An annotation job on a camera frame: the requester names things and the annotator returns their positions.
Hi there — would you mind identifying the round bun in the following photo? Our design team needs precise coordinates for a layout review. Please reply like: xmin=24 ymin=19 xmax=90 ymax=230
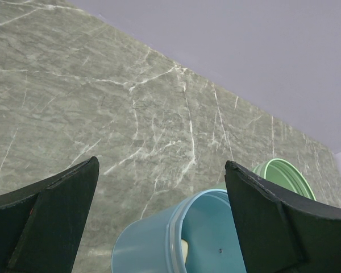
xmin=181 ymin=239 xmax=189 ymax=264

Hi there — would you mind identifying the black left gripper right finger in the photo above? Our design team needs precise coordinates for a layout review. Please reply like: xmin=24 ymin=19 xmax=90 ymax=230
xmin=224 ymin=161 xmax=341 ymax=272

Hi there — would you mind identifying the blue plastic container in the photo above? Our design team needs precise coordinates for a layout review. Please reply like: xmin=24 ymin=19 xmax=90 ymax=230
xmin=111 ymin=189 xmax=246 ymax=272

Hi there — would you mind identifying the green plastic container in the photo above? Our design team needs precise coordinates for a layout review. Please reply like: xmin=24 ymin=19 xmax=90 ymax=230
xmin=240 ymin=158 xmax=317 ymax=201

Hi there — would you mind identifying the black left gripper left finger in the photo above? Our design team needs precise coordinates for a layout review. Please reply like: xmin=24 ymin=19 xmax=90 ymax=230
xmin=0 ymin=156 xmax=99 ymax=272

